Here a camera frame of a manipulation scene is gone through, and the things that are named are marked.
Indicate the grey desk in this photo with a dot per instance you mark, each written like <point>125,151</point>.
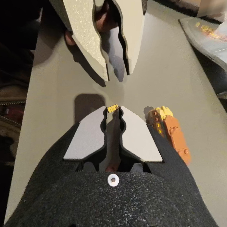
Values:
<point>168,79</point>

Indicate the orange and tan brick model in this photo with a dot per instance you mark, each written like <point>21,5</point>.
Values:
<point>174,134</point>

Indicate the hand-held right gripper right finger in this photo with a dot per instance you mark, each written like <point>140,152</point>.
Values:
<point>138,138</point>

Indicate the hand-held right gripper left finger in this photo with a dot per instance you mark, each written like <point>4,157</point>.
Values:
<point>86,138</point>

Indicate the person's dark clothing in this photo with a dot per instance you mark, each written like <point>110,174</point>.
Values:
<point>10,113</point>

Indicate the grey tray at left edge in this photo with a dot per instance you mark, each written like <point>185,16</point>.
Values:
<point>209,39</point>

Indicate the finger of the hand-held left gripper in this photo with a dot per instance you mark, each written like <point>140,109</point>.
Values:
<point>133,32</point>
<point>83,33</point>

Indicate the small yellow brick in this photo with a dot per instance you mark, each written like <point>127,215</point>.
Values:
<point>112,108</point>

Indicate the person's left hand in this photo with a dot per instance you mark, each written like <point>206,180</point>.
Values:
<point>106,19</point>

